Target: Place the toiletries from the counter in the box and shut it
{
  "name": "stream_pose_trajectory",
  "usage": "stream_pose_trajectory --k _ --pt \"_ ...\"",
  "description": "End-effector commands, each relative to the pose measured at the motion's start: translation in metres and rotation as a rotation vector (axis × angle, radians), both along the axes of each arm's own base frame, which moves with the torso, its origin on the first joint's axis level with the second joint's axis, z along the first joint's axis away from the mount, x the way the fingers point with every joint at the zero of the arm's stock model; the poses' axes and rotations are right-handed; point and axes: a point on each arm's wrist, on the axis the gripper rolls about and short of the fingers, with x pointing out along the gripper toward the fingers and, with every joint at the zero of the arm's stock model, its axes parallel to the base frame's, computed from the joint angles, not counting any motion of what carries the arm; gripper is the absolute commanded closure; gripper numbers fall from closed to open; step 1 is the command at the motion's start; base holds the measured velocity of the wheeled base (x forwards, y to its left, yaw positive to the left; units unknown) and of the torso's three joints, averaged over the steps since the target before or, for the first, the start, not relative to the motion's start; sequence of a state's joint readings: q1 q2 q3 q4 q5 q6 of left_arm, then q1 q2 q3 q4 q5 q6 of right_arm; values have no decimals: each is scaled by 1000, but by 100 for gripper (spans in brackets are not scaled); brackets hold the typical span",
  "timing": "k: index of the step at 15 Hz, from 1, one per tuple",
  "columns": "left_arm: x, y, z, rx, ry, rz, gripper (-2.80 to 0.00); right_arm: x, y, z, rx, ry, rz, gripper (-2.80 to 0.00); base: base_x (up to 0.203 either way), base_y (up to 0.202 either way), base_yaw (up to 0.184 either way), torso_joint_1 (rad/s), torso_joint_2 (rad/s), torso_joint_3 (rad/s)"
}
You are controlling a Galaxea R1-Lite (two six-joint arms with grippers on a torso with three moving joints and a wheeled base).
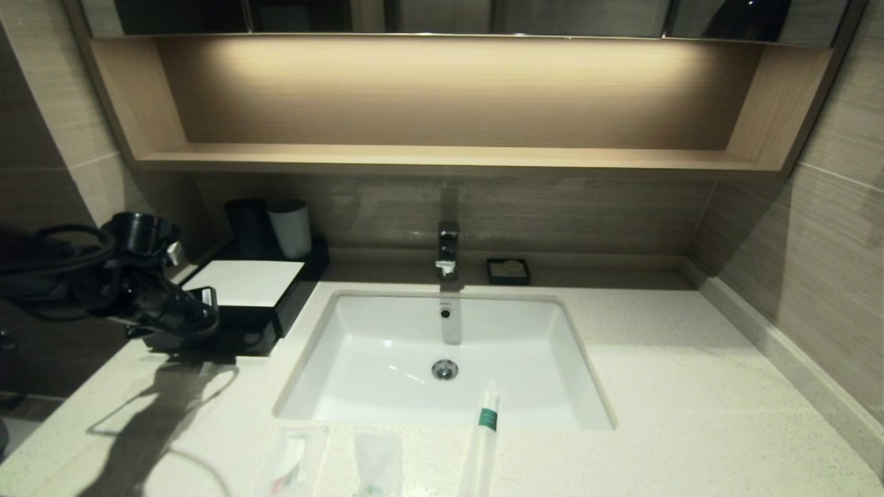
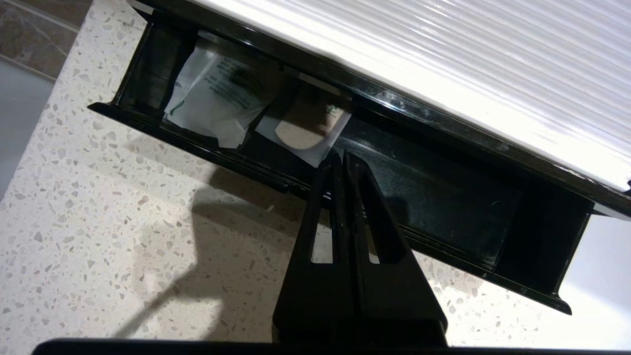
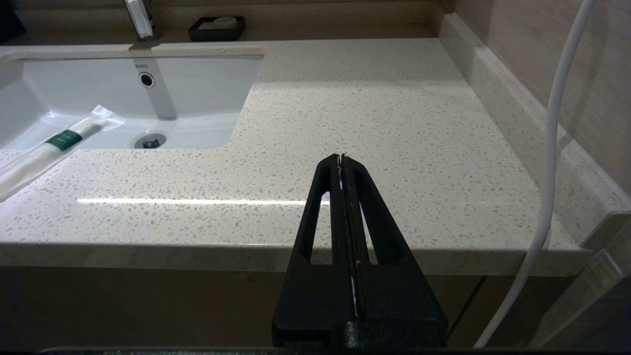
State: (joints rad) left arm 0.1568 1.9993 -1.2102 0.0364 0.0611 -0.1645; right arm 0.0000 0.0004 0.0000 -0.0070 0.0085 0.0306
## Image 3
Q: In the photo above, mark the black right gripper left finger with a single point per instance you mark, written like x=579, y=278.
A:
x=305, y=296

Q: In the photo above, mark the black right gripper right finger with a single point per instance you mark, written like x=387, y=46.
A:
x=404, y=305

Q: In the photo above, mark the long packet with green band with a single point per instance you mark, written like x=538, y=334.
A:
x=64, y=140

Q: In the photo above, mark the wooden vanity cabinet front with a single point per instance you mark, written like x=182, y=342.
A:
x=148, y=305

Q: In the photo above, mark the chrome sink drain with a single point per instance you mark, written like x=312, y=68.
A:
x=150, y=141

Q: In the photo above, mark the white sink basin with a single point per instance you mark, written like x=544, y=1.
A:
x=207, y=98

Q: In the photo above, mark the speckled stone backsplash ledge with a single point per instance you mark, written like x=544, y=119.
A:
x=493, y=98

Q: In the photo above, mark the black soap dish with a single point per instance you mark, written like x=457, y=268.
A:
x=197, y=34

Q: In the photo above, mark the round white soap bar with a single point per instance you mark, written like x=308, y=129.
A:
x=224, y=21

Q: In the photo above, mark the chrome faucet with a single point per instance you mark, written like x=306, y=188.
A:
x=140, y=19

